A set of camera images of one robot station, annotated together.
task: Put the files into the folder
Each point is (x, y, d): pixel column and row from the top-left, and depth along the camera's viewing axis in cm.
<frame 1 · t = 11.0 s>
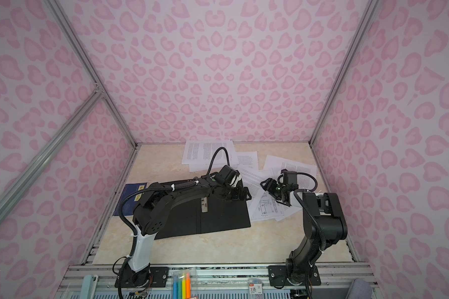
left hand: (246, 196, 89), fingers open
right hand: (265, 184, 96), fingers open
orange and black folder: (203, 214, 92), on the table
top back text sheet: (202, 152, 119), on the table
technical drawing sheet: (268, 207, 95), on the table

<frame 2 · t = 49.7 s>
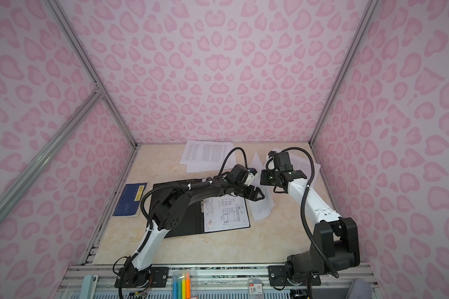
left hand: (261, 193, 91), fingers open
right hand: (263, 174, 86), fingers closed
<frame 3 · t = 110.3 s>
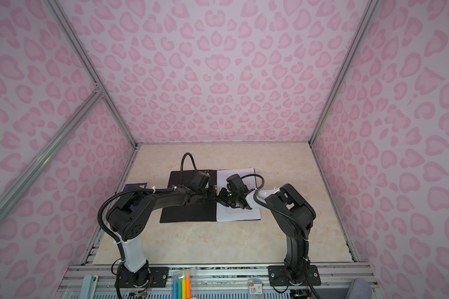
left hand: (218, 193, 96), fingers closed
right hand: (215, 197, 92), fingers closed
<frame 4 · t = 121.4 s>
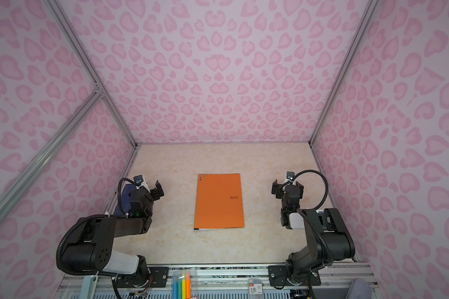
left hand: (148, 181, 90), fingers open
right hand: (287, 179, 92), fingers open
orange and black folder: (219, 201, 97), on the table
